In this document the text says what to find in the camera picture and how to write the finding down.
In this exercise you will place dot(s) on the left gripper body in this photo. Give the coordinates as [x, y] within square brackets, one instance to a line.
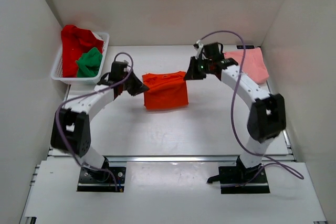
[125, 75]

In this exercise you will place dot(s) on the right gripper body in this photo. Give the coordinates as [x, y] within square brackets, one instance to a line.
[209, 62]

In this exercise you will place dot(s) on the orange t shirt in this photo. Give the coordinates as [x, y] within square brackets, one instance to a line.
[166, 91]

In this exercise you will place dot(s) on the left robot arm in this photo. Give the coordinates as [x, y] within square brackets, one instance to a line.
[71, 130]

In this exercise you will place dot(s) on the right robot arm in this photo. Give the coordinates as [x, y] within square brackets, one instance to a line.
[266, 111]

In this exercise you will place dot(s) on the black label plate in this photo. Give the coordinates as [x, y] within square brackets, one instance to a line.
[241, 47]

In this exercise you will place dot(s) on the green t shirt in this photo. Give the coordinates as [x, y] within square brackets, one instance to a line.
[89, 64]

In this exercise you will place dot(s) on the folded pink t shirt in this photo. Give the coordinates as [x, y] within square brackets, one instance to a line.
[253, 65]

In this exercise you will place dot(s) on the red t shirt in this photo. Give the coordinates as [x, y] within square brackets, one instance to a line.
[75, 42]

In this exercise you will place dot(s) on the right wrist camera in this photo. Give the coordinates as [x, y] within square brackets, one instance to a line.
[199, 46]

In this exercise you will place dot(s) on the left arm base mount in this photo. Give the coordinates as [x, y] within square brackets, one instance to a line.
[98, 181]

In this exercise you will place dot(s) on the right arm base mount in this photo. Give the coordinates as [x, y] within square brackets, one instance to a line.
[241, 180]

